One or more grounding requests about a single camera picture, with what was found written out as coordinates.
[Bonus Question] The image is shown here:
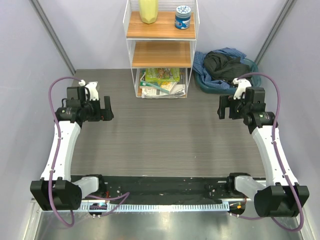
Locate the black pinstripe long sleeve shirt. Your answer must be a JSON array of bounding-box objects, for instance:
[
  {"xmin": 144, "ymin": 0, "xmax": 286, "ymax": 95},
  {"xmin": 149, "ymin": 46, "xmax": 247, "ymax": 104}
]
[{"xmin": 203, "ymin": 51, "xmax": 251, "ymax": 82}]

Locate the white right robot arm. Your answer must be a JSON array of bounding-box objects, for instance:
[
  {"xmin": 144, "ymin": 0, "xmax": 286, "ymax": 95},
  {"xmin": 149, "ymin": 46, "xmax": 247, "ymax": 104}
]
[{"xmin": 217, "ymin": 87, "xmax": 310, "ymax": 218}]

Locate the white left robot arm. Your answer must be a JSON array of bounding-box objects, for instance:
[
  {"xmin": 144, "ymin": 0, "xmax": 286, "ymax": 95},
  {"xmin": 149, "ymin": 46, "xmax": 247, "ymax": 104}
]
[{"xmin": 30, "ymin": 81, "xmax": 114, "ymax": 211}]

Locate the blue checked long sleeve shirt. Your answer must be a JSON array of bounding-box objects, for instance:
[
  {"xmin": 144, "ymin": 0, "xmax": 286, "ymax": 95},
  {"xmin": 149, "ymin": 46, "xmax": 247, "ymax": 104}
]
[{"xmin": 192, "ymin": 47, "xmax": 246, "ymax": 90}]

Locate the stack of books and papers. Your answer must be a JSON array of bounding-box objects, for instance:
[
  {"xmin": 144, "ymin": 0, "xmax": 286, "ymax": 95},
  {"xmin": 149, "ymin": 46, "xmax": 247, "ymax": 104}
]
[{"xmin": 136, "ymin": 68, "xmax": 186, "ymax": 99}]

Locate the teal plastic basin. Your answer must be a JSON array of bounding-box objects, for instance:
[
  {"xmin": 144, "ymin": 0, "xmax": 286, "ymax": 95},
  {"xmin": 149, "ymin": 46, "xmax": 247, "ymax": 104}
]
[{"xmin": 193, "ymin": 58, "xmax": 261, "ymax": 95}]

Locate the blue lidded jar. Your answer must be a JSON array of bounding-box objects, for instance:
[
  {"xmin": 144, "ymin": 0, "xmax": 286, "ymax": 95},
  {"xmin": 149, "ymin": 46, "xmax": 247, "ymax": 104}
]
[{"xmin": 174, "ymin": 5, "xmax": 192, "ymax": 30}]

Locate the yellow vase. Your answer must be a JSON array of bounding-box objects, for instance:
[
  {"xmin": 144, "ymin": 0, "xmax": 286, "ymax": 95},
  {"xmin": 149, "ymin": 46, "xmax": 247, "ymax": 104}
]
[{"xmin": 138, "ymin": 0, "xmax": 159, "ymax": 24}]

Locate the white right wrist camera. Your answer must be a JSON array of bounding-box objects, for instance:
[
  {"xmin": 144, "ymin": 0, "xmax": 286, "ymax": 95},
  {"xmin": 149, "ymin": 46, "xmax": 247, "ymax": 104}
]
[{"xmin": 232, "ymin": 78, "xmax": 252, "ymax": 100}]

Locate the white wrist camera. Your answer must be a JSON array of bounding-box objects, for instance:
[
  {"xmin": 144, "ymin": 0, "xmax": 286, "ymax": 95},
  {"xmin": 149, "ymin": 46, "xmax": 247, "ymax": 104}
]
[
  {"xmin": 232, "ymin": 78, "xmax": 252, "ymax": 100},
  {"xmin": 78, "ymin": 79, "xmax": 100, "ymax": 101}
]

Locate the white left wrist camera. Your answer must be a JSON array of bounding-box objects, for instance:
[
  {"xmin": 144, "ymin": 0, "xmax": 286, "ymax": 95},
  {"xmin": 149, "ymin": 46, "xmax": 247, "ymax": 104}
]
[{"xmin": 78, "ymin": 79, "xmax": 100, "ymax": 101}]

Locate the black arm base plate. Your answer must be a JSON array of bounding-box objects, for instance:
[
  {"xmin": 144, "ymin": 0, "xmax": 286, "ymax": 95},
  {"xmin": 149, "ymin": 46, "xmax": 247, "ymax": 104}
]
[{"xmin": 92, "ymin": 176, "xmax": 247, "ymax": 205}]

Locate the white wire wooden shelf unit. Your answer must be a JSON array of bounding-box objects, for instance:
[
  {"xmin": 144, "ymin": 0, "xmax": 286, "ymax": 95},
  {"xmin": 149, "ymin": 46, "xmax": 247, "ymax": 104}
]
[{"xmin": 122, "ymin": 0, "xmax": 200, "ymax": 98}]

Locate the perforated metal rail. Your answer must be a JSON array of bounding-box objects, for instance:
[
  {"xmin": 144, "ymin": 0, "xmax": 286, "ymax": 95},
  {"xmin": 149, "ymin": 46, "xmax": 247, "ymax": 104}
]
[{"xmin": 42, "ymin": 202, "xmax": 230, "ymax": 213}]

